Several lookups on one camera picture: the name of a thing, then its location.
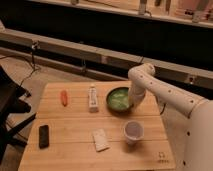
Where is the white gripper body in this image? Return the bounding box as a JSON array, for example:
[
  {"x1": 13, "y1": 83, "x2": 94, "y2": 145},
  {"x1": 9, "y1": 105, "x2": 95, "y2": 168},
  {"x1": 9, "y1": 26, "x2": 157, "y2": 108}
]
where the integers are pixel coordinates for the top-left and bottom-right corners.
[{"x1": 128, "y1": 86, "x2": 146, "y2": 108}]

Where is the green ceramic bowl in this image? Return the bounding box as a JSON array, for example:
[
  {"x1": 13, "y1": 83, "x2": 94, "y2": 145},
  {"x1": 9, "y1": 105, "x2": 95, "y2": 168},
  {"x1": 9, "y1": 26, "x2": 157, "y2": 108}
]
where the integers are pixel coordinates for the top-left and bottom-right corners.
[{"x1": 106, "y1": 87, "x2": 131, "y2": 113}]

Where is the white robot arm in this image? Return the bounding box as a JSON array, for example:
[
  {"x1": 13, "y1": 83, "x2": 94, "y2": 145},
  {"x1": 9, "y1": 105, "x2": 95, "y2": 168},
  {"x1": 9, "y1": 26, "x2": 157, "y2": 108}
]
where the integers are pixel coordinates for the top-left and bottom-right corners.
[{"x1": 128, "y1": 63, "x2": 213, "y2": 171}]

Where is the clear plastic cup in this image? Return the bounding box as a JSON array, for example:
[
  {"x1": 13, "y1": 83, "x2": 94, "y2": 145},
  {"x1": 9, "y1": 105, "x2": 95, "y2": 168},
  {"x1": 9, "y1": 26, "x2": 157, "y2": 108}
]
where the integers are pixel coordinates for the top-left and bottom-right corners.
[{"x1": 123, "y1": 121, "x2": 144, "y2": 145}]

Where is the orange carrot toy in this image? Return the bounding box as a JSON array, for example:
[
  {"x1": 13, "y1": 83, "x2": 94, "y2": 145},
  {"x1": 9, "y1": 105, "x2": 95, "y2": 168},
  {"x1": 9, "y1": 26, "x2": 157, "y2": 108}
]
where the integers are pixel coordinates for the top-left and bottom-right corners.
[{"x1": 61, "y1": 90, "x2": 68, "y2": 106}]

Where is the black phone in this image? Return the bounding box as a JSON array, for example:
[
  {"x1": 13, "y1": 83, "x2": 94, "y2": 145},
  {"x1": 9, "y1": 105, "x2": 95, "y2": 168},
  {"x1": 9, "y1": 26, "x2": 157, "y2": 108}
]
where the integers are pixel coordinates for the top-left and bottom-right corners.
[{"x1": 39, "y1": 125, "x2": 49, "y2": 149}]

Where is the black chair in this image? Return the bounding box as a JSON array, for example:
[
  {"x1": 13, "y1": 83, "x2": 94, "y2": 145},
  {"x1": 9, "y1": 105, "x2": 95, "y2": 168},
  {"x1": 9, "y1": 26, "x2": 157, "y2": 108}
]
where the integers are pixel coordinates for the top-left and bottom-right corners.
[{"x1": 0, "y1": 65, "x2": 35, "y2": 163}]

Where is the black floor cable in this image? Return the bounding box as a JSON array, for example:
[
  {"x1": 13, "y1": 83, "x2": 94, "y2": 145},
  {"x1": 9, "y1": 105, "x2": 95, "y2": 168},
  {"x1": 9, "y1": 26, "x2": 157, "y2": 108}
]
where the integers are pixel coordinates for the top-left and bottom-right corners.
[{"x1": 0, "y1": 44, "x2": 42, "y2": 88}]

